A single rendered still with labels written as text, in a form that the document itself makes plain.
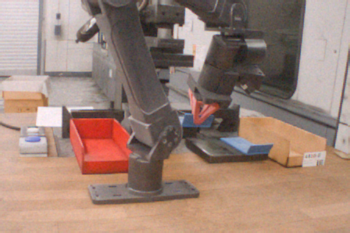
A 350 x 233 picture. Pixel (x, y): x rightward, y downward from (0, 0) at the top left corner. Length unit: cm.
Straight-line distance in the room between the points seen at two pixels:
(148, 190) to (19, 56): 966
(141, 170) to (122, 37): 23
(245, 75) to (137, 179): 30
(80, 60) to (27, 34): 163
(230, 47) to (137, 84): 21
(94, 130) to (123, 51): 46
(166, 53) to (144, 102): 42
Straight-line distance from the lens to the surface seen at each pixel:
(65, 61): 1025
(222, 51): 72
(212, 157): 90
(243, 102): 188
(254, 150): 94
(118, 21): 57
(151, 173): 66
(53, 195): 69
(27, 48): 1021
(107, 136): 102
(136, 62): 60
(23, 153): 89
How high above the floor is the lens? 118
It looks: 14 degrees down
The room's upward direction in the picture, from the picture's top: 3 degrees clockwise
